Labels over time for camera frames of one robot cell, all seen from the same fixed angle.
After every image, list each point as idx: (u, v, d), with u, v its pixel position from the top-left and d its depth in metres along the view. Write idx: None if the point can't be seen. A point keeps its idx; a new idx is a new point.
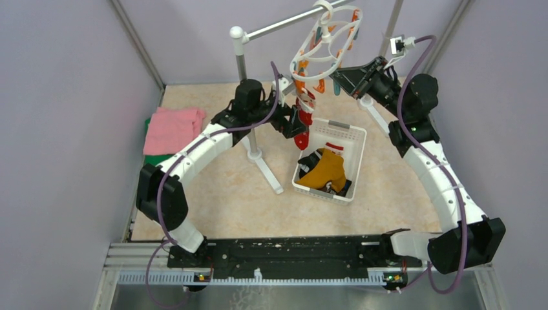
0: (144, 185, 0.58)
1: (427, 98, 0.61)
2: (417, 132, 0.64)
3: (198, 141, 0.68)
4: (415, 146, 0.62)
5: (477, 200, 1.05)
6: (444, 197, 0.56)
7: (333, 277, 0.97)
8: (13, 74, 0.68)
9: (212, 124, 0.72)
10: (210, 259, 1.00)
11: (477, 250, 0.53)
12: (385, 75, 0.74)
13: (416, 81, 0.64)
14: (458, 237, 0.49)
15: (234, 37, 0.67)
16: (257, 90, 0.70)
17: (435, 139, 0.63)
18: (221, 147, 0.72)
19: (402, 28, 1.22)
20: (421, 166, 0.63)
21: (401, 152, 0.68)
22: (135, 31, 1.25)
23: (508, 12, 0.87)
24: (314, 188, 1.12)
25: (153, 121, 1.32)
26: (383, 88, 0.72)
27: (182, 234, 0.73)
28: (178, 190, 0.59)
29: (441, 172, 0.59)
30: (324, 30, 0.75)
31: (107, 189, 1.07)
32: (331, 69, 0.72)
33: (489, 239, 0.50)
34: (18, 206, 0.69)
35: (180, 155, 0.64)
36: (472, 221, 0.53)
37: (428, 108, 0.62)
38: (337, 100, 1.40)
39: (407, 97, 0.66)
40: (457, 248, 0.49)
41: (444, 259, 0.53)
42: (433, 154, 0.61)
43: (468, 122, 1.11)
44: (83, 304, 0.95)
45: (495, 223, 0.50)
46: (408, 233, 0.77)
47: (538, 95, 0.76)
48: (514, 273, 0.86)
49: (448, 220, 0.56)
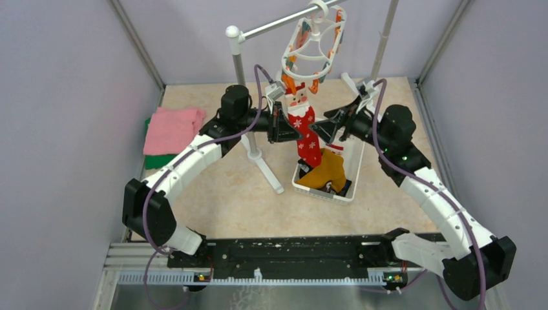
0: (129, 201, 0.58)
1: (405, 124, 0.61)
2: (408, 160, 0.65)
3: (185, 153, 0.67)
4: (410, 176, 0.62)
5: (478, 200, 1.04)
6: (450, 223, 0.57)
7: (333, 278, 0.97)
8: (13, 73, 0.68)
9: (200, 135, 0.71)
10: (210, 259, 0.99)
11: (494, 271, 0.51)
12: (362, 114, 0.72)
13: (389, 112, 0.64)
14: (474, 263, 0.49)
15: (230, 37, 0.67)
16: (244, 95, 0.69)
17: (427, 165, 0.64)
18: (210, 159, 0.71)
19: (401, 27, 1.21)
20: (420, 194, 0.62)
21: (397, 181, 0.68)
22: (135, 30, 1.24)
23: (507, 11, 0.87)
24: (314, 187, 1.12)
25: (153, 121, 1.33)
26: (363, 126, 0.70)
27: (176, 241, 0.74)
28: (164, 206, 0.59)
29: (441, 198, 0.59)
30: (315, 29, 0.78)
31: (108, 188, 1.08)
32: (326, 68, 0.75)
33: (501, 261, 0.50)
34: (18, 205, 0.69)
35: (167, 168, 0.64)
36: (483, 244, 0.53)
37: (409, 134, 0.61)
38: (337, 100, 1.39)
39: (383, 127, 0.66)
40: (476, 273, 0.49)
41: (463, 285, 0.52)
42: (430, 181, 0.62)
43: (467, 121, 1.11)
44: (83, 303, 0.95)
45: (505, 243, 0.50)
46: (413, 242, 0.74)
47: (538, 94, 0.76)
48: (514, 274, 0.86)
49: (459, 247, 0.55)
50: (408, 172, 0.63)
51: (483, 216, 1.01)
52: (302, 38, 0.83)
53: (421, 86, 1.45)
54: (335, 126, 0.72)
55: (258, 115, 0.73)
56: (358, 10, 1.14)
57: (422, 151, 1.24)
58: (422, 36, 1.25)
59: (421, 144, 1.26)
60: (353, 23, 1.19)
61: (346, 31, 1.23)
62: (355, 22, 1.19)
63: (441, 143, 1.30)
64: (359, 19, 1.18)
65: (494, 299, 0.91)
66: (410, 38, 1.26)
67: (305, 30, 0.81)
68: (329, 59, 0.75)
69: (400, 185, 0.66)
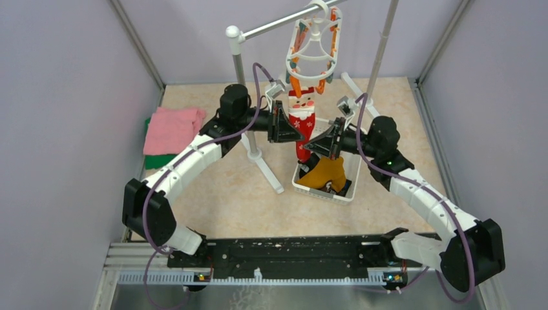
0: (129, 201, 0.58)
1: (390, 134, 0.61)
2: (392, 165, 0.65)
3: (185, 153, 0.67)
4: (395, 177, 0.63)
5: (477, 199, 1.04)
6: (435, 212, 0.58)
7: (333, 278, 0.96)
8: (13, 73, 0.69)
9: (200, 135, 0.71)
10: (210, 259, 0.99)
11: (488, 258, 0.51)
12: (349, 130, 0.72)
13: (375, 121, 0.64)
14: (461, 245, 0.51)
15: (230, 37, 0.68)
16: (243, 95, 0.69)
17: (411, 167, 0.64)
18: (210, 158, 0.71)
19: (401, 27, 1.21)
20: (406, 192, 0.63)
21: (386, 185, 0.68)
22: (135, 30, 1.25)
23: (506, 11, 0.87)
24: (314, 187, 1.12)
25: (152, 121, 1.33)
26: (352, 140, 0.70)
27: (176, 241, 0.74)
28: (164, 206, 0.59)
29: (424, 192, 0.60)
30: (315, 28, 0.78)
31: (108, 188, 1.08)
32: (331, 68, 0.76)
33: (490, 244, 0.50)
34: (19, 205, 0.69)
35: (167, 168, 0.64)
36: (468, 228, 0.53)
37: (394, 143, 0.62)
38: (337, 100, 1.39)
39: (371, 137, 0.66)
40: (463, 256, 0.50)
41: (459, 274, 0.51)
42: (413, 178, 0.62)
43: (467, 121, 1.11)
44: (83, 303, 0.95)
45: (490, 225, 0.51)
46: (412, 239, 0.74)
47: (538, 95, 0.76)
48: (513, 274, 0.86)
49: (446, 234, 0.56)
50: (392, 173, 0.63)
51: (483, 216, 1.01)
52: (302, 39, 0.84)
53: (421, 86, 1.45)
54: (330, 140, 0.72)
55: (256, 114, 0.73)
56: (358, 10, 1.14)
57: (422, 150, 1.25)
58: (422, 36, 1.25)
59: (420, 144, 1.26)
60: (353, 23, 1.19)
61: (346, 31, 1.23)
62: (355, 22, 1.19)
63: (441, 143, 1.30)
64: (359, 19, 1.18)
65: (494, 299, 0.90)
66: (410, 38, 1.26)
67: (302, 30, 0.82)
68: (334, 59, 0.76)
69: (389, 188, 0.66)
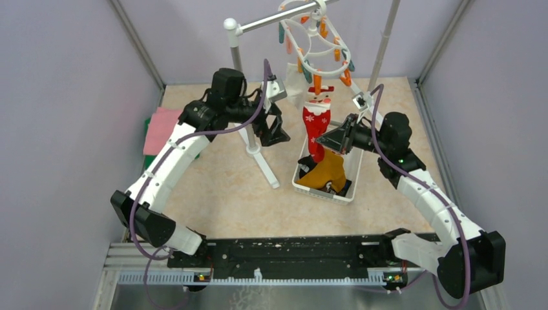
0: (120, 212, 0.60)
1: (402, 128, 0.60)
2: (403, 163, 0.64)
3: (165, 152, 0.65)
4: (405, 175, 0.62)
5: (477, 199, 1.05)
6: (440, 217, 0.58)
7: (333, 278, 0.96)
8: (13, 72, 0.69)
9: (180, 124, 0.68)
10: (210, 259, 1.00)
11: (487, 269, 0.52)
12: (360, 126, 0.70)
13: (386, 117, 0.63)
14: (461, 254, 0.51)
15: (227, 29, 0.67)
16: (238, 77, 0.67)
17: (422, 167, 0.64)
18: (195, 150, 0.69)
19: (402, 26, 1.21)
20: (413, 192, 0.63)
21: (393, 183, 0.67)
22: (135, 30, 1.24)
23: (507, 11, 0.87)
24: (314, 188, 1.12)
25: (152, 121, 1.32)
26: (364, 137, 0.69)
27: (176, 242, 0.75)
28: (152, 217, 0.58)
29: (432, 195, 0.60)
30: (312, 24, 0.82)
31: (108, 188, 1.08)
32: (346, 55, 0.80)
33: (491, 255, 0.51)
34: (17, 205, 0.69)
35: (147, 175, 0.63)
36: (472, 237, 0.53)
37: (406, 139, 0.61)
38: (337, 100, 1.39)
39: (382, 133, 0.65)
40: (463, 265, 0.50)
41: (454, 280, 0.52)
42: (422, 179, 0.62)
43: (468, 121, 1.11)
44: (83, 303, 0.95)
45: (495, 237, 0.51)
46: (412, 241, 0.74)
47: (538, 94, 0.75)
48: (513, 275, 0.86)
49: (448, 239, 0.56)
50: (403, 171, 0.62)
51: (483, 216, 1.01)
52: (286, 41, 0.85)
53: (421, 86, 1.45)
54: (342, 134, 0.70)
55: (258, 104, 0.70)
56: (358, 10, 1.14)
57: (423, 150, 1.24)
58: (422, 36, 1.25)
59: (421, 144, 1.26)
60: (353, 22, 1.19)
61: (347, 31, 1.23)
62: (356, 22, 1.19)
63: (441, 143, 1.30)
64: (360, 19, 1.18)
65: (495, 301, 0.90)
66: (410, 38, 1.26)
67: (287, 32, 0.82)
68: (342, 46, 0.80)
69: (397, 187, 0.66)
